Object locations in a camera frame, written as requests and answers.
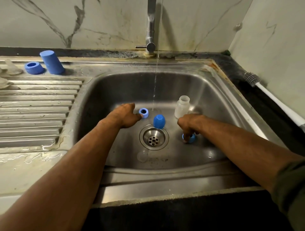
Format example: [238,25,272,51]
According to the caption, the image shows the stainless steel sink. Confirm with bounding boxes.
[0,56,287,210]

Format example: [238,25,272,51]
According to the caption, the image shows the clear plastic baby bottle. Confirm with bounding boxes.
[174,95,190,119]

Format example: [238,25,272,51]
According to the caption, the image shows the chrome sink faucet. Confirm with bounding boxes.
[136,0,158,57]

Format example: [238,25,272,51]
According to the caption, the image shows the clear round silicone disc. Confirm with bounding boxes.
[137,150,149,163]

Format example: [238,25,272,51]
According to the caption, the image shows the tall blue bottle cover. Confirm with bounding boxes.
[40,50,65,75]

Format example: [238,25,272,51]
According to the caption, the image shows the person's left forearm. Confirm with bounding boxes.
[0,118,123,231]

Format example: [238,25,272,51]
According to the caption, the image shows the person's left hand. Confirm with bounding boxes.
[106,103,143,129]

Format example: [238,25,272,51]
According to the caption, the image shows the wide blue bottle ring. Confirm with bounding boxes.
[24,62,45,75]

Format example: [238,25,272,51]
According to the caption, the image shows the steel sink drain strainer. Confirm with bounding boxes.
[139,124,169,151]

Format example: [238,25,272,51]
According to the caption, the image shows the blue rounded bottle cap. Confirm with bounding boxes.
[153,114,166,129]

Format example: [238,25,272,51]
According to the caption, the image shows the blue bottle collar ring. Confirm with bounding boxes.
[182,133,197,144]

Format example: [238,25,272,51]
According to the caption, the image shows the white bottle brush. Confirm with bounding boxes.
[243,72,305,132]

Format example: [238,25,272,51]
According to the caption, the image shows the person's right hand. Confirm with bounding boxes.
[177,113,206,143]

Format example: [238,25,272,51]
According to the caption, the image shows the person's right forearm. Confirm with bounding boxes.
[194,118,305,193]

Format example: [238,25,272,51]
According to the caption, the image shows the clear silicone bottle nipple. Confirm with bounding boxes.
[4,59,24,75]
[0,77,14,90]

